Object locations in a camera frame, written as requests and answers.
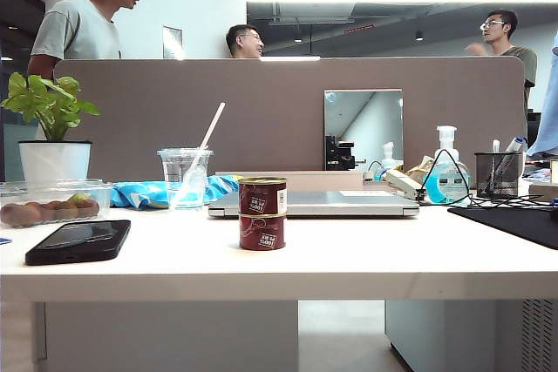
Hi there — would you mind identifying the man in dark shirt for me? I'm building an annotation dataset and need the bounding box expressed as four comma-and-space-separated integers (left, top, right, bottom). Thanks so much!
464, 9, 539, 103

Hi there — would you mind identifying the brown kiwi fruit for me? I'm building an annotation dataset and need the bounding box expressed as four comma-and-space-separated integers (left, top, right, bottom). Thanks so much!
76, 199, 101, 220
0, 204, 28, 226
24, 200, 47, 223
43, 200, 69, 221

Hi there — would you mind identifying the clear plastic fruit container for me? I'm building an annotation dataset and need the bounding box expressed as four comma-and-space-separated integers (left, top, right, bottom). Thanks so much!
0, 179, 114, 229

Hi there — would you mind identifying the square mirror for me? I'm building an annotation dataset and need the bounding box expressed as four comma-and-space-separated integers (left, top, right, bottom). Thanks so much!
323, 88, 405, 172

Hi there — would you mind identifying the blue hand sanitizer pump bottle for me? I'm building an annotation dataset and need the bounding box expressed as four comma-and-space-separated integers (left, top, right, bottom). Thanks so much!
425, 125, 473, 206

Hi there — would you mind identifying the black desk mat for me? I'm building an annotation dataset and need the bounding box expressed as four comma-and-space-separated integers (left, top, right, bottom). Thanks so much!
447, 205, 558, 251

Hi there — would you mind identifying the grey under-desk cabinet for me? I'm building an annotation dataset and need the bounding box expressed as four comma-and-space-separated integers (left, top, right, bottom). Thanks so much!
385, 300, 558, 372

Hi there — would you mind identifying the beige stapler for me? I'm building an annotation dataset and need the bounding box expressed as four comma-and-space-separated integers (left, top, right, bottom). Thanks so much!
385, 169, 426, 203

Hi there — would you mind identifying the brown desk partition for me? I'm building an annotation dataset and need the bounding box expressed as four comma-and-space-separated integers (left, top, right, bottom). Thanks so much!
53, 57, 526, 181

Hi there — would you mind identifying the silver closed laptop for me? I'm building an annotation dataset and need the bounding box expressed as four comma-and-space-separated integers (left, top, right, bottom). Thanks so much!
208, 190, 421, 220

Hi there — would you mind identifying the black mesh pen holder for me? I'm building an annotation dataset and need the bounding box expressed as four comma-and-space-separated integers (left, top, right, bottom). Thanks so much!
473, 151, 524, 200

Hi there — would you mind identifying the white plant pot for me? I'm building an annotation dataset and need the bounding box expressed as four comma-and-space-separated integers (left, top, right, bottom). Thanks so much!
17, 140, 93, 186

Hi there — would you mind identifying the black cable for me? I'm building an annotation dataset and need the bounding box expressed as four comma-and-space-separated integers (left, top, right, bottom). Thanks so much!
416, 148, 558, 210

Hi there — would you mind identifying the clear plastic cup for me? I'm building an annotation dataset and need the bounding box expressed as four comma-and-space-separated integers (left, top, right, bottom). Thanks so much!
156, 147, 215, 211

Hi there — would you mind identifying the red tomato can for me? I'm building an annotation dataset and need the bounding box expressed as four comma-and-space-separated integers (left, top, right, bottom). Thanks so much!
238, 213, 288, 252
237, 176, 288, 217

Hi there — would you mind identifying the crumpled yellow wrapper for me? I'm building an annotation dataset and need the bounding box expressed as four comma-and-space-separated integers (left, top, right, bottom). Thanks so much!
405, 154, 437, 177

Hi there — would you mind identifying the man in blue shirt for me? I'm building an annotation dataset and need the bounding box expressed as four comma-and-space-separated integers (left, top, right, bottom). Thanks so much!
526, 31, 558, 159

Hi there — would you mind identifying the wall notice paper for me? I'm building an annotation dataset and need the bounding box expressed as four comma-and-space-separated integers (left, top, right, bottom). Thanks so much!
162, 25, 184, 60

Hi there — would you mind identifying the beige desk riser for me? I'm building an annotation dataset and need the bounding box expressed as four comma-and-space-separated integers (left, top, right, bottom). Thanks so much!
214, 170, 365, 193

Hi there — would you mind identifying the green leafy plant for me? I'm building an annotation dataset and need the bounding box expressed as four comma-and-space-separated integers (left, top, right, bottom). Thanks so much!
0, 71, 101, 143

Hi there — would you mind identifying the black smartphone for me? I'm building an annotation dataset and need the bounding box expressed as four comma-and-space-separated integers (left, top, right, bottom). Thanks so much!
24, 219, 133, 267

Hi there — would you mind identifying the wooden box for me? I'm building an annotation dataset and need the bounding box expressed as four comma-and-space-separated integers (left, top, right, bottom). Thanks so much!
528, 182, 558, 203

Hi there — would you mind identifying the blue snack bag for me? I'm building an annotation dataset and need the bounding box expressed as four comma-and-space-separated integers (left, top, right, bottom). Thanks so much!
108, 174, 245, 210

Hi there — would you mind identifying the man in grey t-shirt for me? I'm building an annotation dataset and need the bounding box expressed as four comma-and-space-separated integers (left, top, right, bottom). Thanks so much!
26, 0, 148, 81

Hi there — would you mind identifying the seated man with glasses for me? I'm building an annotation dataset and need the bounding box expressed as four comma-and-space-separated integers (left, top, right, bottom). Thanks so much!
225, 24, 265, 60

